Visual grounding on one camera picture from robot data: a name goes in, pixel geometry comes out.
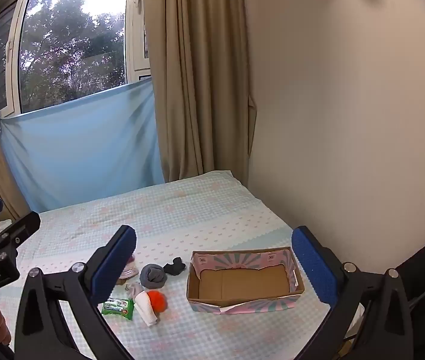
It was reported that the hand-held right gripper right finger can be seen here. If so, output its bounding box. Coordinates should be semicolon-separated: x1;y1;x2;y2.
291;226;415;360

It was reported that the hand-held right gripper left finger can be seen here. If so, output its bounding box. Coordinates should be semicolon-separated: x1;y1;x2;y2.
12;225;138;360

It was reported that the pink sock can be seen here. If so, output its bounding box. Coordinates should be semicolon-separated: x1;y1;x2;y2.
119;255;139;280

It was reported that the small light grey sock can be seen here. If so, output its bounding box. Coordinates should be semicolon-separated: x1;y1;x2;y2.
124;283;144;301

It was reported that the green wipes pack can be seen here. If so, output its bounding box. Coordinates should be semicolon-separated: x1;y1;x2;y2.
101;297;135;321

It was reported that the white sock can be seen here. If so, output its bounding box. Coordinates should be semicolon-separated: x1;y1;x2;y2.
134;290;159;327

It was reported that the orange pompom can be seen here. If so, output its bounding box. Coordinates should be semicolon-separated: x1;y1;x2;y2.
147;290;168;313

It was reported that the black sock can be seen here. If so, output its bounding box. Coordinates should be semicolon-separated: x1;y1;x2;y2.
163;257;187;275

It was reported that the pink patterned cardboard box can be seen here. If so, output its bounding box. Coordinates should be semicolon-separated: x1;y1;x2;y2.
186;247;306;314

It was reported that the patterned bedsheet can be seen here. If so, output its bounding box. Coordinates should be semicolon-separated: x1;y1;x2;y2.
0;170;348;360

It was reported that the light blue cloth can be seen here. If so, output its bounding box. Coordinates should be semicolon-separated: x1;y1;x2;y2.
0;79;166;214

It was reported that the window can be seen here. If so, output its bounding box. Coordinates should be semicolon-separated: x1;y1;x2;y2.
0;0;151;117

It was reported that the wide beige curtain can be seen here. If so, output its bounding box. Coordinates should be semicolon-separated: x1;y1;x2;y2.
143;0;259;187

